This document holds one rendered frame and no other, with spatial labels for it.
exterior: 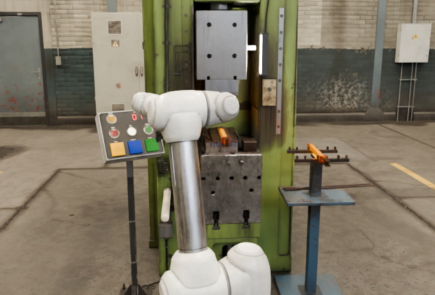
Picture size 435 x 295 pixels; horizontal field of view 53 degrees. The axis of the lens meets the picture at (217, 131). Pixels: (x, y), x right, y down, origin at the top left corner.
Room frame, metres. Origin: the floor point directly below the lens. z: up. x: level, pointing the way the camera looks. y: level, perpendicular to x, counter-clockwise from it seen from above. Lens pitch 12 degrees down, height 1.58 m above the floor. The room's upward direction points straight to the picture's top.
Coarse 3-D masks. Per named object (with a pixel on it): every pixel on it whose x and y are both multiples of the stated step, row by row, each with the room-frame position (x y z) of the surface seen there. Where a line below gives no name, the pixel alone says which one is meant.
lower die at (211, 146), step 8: (208, 128) 2.99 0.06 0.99; (216, 128) 2.96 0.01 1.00; (224, 128) 2.94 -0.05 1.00; (208, 136) 2.78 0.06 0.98; (216, 136) 2.73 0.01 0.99; (232, 136) 2.72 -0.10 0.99; (208, 144) 2.59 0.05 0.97; (216, 144) 2.60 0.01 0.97; (232, 144) 2.61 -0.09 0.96; (208, 152) 2.59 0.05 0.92; (216, 152) 2.60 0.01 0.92; (224, 152) 2.60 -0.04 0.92
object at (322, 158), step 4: (308, 144) 2.68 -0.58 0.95; (312, 144) 2.67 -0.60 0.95; (312, 148) 2.58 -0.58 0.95; (316, 148) 2.56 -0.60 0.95; (316, 152) 2.48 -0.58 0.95; (320, 152) 2.47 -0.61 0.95; (320, 156) 2.36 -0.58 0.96; (324, 156) 2.36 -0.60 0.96; (320, 160) 2.35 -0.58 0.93; (324, 160) 2.28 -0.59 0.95; (328, 160) 2.27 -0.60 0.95; (324, 164) 2.28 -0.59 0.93; (328, 164) 2.26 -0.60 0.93
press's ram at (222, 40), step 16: (208, 16) 2.59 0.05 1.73; (224, 16) 2.60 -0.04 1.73; (240, 16) 2.61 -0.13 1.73; (208, 32) 2.59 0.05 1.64; (224, 32) 2.60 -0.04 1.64; (240, 32) 2.61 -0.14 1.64; (208, 48) 2.59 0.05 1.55; (224, 48) 2.60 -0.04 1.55; (240, 48) 2.61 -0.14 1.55; (208, 64) 2.59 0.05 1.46; (224, 64) 2.60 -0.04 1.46; (240, 64) 2.61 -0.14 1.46
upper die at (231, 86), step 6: (234, 78) 2.69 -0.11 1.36; (204, 84) 2.70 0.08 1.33; (210, 84) 2.60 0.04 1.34; (216, 84) 2.60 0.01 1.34; (222, 84) 2.60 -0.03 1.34; (228, 84) 2.60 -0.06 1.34; (234, 84) 2.61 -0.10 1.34; (204, 90) 2.70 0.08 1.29; (210, 90) 2.60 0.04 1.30; (216, 90) 2.60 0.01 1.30; (222, 90) 2.60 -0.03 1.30; (228, 90) 2.60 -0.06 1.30; (234, 90) 2.61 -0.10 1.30
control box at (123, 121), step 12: (96, 120) 2.40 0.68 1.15; (120, 120) 2.41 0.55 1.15; (132, 120) 2.44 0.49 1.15; (144, 120) 2.47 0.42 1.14; (108, 132) 2.34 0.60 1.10; (120, 132) 2.37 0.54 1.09; (144, 132) 2.43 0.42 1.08; (108, 144) 2.30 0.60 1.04; (144, 144) 2.39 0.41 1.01; (108, 156) 2.27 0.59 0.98; (120, 156) 2.30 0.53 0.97; (132, 156) 2.33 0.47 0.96; (144, 156) 2.37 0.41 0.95; (156, 156) 2.44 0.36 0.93
